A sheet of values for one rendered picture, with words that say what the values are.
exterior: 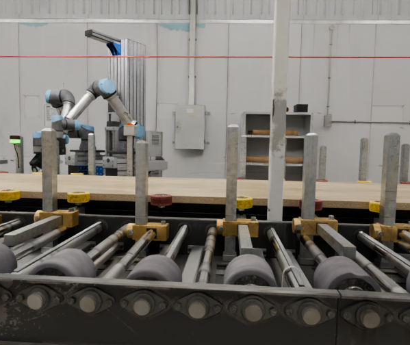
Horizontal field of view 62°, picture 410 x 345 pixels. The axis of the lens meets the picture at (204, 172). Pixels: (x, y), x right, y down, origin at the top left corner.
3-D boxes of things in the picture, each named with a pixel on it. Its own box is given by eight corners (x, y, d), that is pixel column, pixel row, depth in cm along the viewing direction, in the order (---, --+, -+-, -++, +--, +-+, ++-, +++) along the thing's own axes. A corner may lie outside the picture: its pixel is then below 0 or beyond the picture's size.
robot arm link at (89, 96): (92, 79, 271) (51, 123, 251) (98, 77, 263) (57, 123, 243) (102, 90, 277) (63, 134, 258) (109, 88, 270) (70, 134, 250)
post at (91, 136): (90, 205, 231) (90, 133, 228) (95, 205, 231) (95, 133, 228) (88, 205, 228) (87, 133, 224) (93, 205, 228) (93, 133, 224)
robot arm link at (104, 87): (138, 133, 292) (100, 77, 264) (148, 133, 281) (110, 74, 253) (129, 142, 286) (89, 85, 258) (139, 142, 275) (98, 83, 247)
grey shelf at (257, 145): (237, 222, 494) (241, 114, 482) (300, 224, 490) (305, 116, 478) (239, 230, 450) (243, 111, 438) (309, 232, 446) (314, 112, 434)
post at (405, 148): (396, 219, 218) (401, 143, 214) (402, 219, 217) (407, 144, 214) (399, 220, 214) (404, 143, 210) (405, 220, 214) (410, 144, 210)
